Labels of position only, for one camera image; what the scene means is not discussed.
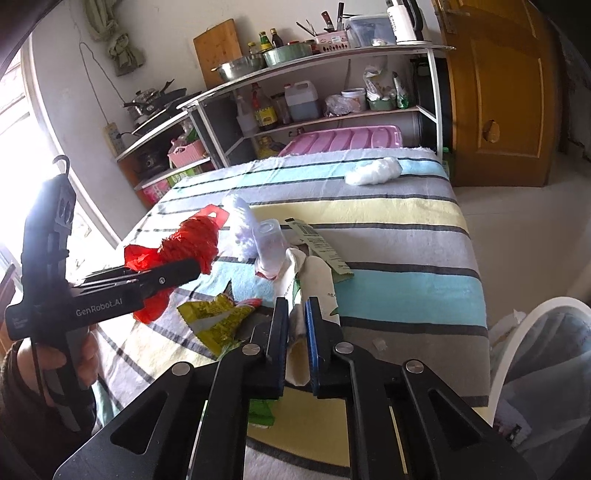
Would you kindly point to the green box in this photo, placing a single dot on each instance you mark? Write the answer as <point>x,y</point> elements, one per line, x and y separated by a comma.
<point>187,176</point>

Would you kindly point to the wooden cutting board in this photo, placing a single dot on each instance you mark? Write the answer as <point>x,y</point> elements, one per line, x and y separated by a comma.
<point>217,46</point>

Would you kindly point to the yellow-labelled oil bottle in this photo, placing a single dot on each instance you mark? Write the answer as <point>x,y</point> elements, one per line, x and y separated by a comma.
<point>264,113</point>

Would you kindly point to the white trash bin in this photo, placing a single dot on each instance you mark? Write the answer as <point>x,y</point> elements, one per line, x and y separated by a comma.
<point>545,378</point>

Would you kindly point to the white paper bag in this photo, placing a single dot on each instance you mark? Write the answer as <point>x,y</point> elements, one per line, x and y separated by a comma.
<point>318,281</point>

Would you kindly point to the green glass bottle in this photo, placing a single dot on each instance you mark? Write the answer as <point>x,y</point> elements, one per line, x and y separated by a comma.
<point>264,42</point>

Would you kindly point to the person's left forearm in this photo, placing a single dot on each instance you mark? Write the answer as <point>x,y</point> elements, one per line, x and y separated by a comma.
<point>18,415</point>

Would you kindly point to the pink box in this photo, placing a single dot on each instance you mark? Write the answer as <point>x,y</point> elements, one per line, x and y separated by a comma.
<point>154,194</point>

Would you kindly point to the red plastic bag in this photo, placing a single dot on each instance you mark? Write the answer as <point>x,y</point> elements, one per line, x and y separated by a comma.
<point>189,242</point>

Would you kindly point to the steel mixing bowl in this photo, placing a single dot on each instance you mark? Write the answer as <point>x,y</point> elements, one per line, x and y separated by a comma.
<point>238,68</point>

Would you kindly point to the white plastic tub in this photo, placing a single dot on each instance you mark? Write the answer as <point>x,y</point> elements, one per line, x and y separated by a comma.
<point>354,99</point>

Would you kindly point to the green snack packet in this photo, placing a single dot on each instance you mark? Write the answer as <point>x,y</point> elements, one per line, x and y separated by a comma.
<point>261,412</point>

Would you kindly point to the white plastic bottle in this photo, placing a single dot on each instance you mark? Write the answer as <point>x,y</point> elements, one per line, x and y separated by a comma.
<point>246,117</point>

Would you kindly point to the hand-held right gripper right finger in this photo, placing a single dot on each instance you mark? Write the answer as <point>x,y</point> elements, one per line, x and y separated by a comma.
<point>315,341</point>

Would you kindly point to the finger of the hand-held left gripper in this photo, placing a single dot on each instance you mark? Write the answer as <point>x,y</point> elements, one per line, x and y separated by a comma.
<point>166,279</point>
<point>111,275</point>

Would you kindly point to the green bowl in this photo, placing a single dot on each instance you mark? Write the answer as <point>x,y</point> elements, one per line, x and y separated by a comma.
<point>382,104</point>

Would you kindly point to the clear plastic cup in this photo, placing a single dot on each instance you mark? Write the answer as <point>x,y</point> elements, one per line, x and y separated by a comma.
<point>271,244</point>

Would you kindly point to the green enamel basin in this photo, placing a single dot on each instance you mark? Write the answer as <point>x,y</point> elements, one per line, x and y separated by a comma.
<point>288,54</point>

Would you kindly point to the green paper tag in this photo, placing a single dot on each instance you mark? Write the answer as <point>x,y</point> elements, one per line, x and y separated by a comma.
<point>323,251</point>

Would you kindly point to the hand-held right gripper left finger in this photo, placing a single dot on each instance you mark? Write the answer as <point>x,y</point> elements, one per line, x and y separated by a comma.
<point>272,364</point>

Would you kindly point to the pink utensil holder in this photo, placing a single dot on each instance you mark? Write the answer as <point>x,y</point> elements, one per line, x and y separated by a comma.
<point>332,44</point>

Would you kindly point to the white electric kettle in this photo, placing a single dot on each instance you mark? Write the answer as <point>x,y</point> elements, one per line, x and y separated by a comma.
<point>404,23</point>

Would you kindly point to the knotted white plastic bag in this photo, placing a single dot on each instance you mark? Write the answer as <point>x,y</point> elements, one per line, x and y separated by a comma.
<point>376,81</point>

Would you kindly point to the stack of cooking pots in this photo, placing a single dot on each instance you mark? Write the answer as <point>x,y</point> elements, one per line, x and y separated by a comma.
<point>152,104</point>

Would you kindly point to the clear storage box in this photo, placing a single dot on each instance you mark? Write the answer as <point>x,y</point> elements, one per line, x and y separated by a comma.
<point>369,30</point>

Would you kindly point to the green plastic bottle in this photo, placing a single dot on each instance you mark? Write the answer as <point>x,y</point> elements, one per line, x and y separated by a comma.
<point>445,161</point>

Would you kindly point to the yellow snack wrapper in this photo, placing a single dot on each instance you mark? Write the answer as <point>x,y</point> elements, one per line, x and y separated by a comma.
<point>214,321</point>

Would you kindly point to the yellow oil bottle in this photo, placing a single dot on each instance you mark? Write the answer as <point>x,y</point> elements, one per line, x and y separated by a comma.
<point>268,148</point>

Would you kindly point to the dark sauce bottle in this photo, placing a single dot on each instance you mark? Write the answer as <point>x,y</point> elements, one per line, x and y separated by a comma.
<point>277,39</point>

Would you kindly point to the hanging green cloth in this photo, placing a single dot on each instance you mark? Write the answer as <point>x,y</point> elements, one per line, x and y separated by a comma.
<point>115,41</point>

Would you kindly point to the glass jar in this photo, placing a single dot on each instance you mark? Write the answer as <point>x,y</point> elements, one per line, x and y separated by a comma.
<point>280,110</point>

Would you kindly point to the wall power strip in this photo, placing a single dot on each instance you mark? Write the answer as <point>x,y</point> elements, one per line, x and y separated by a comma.
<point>114,138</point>

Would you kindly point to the white plastic jug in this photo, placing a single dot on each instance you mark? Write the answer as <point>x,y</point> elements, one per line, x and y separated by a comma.
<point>302,104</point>

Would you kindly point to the white paper scrap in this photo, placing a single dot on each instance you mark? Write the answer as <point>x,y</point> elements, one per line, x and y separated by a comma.
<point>380,345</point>

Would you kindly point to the crumpled clear plastic bag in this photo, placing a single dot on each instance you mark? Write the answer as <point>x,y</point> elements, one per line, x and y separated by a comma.
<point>337,107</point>

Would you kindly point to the pink plastic basket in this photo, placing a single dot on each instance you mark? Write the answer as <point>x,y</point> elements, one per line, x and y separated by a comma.
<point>187,154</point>

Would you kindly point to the pink plastic tray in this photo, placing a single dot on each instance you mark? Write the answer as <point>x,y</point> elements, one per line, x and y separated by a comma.
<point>341,141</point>

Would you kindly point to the tall metal shelf rack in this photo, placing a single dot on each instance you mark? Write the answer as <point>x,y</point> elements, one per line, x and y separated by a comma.
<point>431,92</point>

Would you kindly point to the wooden door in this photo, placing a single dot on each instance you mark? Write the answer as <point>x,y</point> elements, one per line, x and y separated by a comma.
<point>498,92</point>

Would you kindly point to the window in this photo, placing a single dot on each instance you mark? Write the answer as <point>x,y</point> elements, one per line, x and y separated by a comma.
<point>27,161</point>

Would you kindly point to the person's left hand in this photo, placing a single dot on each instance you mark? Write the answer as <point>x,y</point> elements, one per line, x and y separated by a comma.
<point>48,360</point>

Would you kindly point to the low metal shelf rack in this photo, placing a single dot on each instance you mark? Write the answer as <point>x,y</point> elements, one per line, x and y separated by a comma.
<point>152,159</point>

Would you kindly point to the bundle of chopsticks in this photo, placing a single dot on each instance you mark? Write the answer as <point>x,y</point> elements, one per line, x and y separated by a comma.
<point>307,28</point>

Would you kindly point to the crumpled white plastic bag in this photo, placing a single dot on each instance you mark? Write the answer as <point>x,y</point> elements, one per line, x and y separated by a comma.
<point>374,171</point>

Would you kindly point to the kitchen knife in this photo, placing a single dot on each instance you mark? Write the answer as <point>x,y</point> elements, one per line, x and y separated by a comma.
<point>340,16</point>
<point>327,22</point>

